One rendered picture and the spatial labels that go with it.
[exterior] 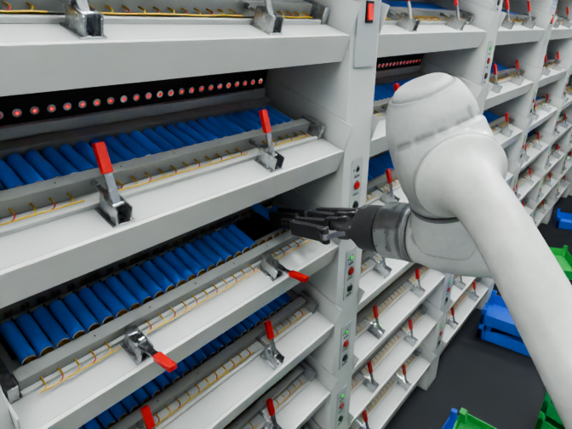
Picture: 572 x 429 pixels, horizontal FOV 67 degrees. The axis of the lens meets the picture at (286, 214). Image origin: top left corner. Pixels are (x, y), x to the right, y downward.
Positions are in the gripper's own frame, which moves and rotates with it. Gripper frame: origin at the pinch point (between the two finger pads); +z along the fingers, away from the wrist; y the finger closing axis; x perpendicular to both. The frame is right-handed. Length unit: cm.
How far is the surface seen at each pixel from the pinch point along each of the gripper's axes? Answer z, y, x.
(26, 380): -0.3, 48.0, 4.2
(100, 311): 3.3, 36.6, 1.9
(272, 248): -0.4, 5.7, 3.8
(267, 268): -2.3, 9.6, 6.0
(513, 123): 0, -149, 5
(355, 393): 11, -29, 65
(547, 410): -29, -79, 90
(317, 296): 3.5, -9.1, 21.8
